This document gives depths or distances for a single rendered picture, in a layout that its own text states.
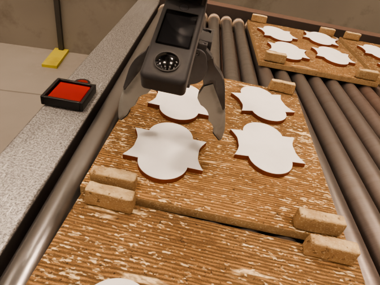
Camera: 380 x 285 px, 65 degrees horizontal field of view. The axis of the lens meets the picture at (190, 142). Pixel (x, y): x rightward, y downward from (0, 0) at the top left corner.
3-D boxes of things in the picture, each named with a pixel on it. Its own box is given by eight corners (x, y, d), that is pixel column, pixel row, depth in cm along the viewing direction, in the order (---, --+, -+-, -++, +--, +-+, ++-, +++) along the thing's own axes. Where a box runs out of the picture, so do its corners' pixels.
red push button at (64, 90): (47, 102, 55) (46, 95, 54) (60, 87, 60) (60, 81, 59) (80, 108, 55) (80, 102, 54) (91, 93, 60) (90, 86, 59)
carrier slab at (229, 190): (80, 194, 39) (79, 185, 38) (150, 68, 72) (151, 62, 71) (341, 248, 39) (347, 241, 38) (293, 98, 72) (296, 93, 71)
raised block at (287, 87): (267, 90, 70) (271, 80, 68) (267, 87, 71) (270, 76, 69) (293, 95, 70) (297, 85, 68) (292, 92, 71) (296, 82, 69)
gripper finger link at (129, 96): (130, 105, 48) (169, 68, 44) (119, 124, 44) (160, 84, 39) (115, 91, 47) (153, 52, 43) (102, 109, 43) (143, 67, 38)
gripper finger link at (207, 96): (237, 116, 47) (214, 64, 43) (238, 137, 42) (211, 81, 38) (219, 123, 48) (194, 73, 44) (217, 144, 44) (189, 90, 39)
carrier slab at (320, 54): (258, 65, 85) (263, 51, 82) (246, 23, 117) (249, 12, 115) (376, 87, 87) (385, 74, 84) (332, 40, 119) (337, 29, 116)
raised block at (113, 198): (83, 204, 36) (82, 189, 35) (90, 193, 38) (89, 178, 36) (131, 216, 36) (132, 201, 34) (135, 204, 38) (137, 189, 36)
